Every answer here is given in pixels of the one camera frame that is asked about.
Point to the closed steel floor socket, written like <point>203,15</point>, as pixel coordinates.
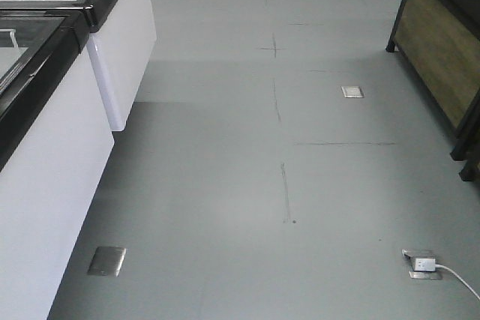
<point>107,261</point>

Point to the open floor socket with plug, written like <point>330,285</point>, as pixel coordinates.
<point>423,264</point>

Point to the far steel floor socket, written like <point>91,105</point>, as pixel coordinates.
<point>352,92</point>

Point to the wooden black-framed display stand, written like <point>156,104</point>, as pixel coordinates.
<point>440,41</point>

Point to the far white chest freezer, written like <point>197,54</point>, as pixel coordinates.
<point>122,37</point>

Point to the near white chest freezer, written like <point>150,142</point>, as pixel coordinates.
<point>55,143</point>

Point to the white chest freezer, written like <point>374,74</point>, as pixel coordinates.
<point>55,143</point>
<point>122,37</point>

